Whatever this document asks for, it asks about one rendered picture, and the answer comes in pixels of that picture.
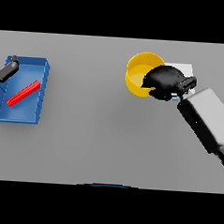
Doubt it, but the dark left robot hand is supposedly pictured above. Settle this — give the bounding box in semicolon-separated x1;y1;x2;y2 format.
0;53;21;85

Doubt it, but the dark right robot hand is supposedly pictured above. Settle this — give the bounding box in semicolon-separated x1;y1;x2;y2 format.
139;63;199;104

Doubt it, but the yellow bowl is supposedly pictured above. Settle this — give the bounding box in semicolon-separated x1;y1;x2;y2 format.
124;50;167;99

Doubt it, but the blue tray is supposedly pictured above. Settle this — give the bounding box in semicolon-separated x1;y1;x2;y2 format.
0;54;52;126

